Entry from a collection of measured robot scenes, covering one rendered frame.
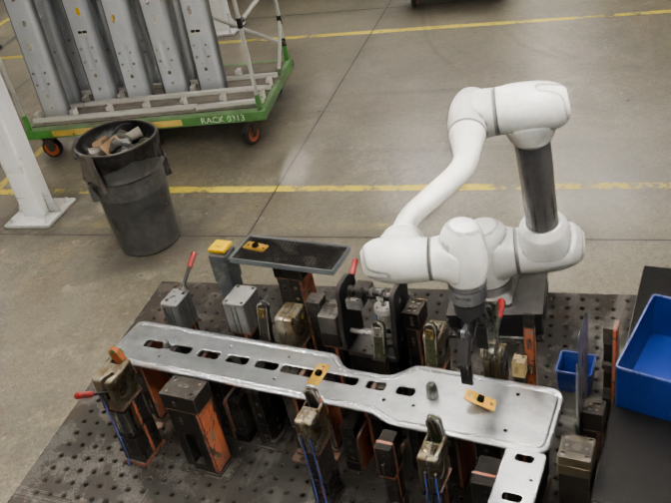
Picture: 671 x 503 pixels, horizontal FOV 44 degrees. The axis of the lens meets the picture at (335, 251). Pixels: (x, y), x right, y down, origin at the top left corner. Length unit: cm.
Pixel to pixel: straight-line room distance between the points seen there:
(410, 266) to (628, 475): 68
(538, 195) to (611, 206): 234
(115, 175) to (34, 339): 100
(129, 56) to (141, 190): 188
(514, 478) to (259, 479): 84
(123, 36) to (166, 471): 433
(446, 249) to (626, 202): 309
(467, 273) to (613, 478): 56
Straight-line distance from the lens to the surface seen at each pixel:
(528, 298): 282
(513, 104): 226
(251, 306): 255
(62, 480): 281
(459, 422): 217
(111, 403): 256
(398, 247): 188
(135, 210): 490
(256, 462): 260
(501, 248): 270
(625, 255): 444
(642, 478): 202
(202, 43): 627
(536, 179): 246
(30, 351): 467
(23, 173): 576
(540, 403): 221
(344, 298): 239
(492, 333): 223
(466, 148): 216
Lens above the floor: 257
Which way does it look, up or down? 33 degrees down
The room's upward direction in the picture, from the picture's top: 11 degrees counter-clockwise
